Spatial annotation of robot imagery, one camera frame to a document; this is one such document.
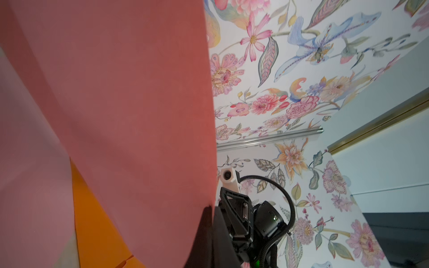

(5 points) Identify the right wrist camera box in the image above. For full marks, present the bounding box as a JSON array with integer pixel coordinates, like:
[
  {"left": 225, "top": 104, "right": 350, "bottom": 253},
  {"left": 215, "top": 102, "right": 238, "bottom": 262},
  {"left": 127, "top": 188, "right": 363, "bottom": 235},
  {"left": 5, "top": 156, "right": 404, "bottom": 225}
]
[{"left": 220, "top": 167, "right": 241, "bottom": 193}]

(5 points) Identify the large pink paper sheet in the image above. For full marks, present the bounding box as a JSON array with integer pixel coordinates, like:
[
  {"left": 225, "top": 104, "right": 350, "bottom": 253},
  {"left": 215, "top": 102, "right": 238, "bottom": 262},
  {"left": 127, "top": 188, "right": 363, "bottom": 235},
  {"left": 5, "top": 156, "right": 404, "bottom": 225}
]
[{"left": 1, "top": 55, "right": 74, "bottom": 268}]

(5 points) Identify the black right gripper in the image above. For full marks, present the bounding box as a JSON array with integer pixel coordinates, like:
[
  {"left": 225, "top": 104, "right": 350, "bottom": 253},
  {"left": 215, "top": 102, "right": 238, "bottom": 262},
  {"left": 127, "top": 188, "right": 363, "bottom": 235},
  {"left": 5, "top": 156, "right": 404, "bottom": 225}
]
[{"left": 219, "top": 187, "right": 288, "bottom": 265}]

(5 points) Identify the orange paper sheet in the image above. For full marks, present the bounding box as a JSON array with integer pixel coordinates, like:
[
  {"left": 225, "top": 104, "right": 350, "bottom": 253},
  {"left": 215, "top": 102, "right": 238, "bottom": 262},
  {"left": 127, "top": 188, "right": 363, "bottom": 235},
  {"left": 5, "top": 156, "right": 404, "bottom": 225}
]
[{"left": 70, "top": 163, "right": 144, "bottom": 268}]

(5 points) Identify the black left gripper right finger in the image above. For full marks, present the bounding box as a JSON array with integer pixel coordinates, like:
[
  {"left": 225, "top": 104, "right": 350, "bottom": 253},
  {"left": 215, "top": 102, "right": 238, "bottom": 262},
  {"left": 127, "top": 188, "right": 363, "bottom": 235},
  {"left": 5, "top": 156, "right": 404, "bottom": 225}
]
[{"left": 212, "top": 207, "right": 241, "bottom": 268}]

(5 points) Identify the aluminium corner frame post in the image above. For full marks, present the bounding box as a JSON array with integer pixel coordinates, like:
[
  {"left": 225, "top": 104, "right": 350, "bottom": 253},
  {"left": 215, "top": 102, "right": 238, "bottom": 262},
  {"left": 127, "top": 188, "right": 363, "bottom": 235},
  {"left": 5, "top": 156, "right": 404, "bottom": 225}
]
[{"left": 217, "top": 127, "right": 324, "bottom": 152}]

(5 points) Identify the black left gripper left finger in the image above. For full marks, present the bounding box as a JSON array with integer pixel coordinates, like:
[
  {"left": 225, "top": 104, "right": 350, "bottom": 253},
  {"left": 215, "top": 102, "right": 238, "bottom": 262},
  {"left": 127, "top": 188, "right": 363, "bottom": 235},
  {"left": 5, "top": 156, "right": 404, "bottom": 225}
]
[{"left": 184, "top": 207, "right": 212, "bottom": 268}]

